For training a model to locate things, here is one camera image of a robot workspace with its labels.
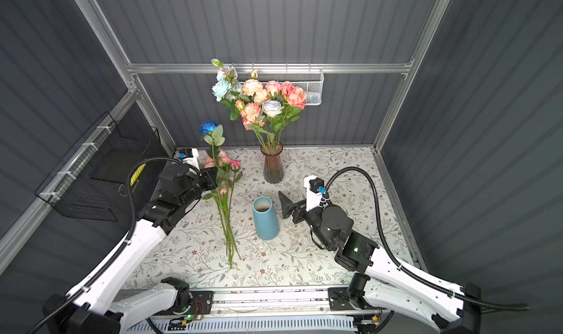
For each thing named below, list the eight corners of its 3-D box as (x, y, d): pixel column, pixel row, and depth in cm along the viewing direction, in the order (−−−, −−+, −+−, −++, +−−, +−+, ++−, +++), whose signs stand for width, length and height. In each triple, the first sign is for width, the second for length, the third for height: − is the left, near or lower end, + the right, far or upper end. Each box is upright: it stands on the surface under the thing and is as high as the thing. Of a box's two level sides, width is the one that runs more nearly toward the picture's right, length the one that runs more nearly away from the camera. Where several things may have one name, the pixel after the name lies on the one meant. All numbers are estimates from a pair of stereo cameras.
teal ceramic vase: (260, 243, 89) (254, 220, 72) (257, 223, 94) (251, 197, 78) (278, 239, 90) (276, 215, 73) (274, 220, 95) (271, 193, 79)
